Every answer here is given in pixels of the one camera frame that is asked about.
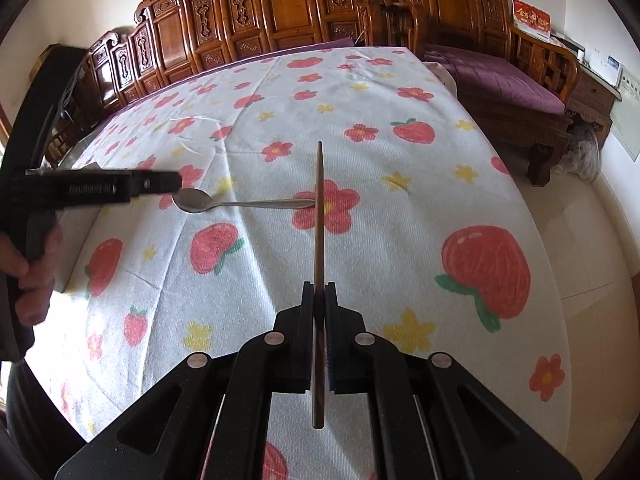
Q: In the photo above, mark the red calendar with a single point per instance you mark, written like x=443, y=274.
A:
x=531, y=17

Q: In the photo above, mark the person's left forearm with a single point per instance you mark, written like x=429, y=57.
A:
x=35, y=410

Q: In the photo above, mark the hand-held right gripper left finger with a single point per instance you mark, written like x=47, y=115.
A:
x=300, y=345

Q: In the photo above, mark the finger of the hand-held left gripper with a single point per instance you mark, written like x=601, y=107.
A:
x=100, y=187

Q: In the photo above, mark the wooden side table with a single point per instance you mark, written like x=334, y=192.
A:
x=592, y=102

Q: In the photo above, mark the white device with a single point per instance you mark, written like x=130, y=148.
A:
x=602, y=65

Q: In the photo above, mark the grey plastic bag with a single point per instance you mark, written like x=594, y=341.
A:
x=580, y=152

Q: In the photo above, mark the dark brown chopstick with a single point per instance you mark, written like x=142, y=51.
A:
x=318, y=240

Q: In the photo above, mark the purple seat cushion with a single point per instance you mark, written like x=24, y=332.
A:
x=500, y=80

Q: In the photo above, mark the floral strawberry printed cloth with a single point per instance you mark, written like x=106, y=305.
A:
x=400, y=185

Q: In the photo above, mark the long carved wooden bench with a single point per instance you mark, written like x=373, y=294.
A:
x=280, y=0

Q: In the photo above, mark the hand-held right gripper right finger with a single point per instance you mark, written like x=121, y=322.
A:
x=337, y=345

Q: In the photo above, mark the white wall chart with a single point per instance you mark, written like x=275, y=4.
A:
x=627, y=120

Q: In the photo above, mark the person's left hand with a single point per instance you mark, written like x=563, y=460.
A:
x=42, y=285

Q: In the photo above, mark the large metal spoon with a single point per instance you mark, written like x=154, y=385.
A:
x=192, y=201

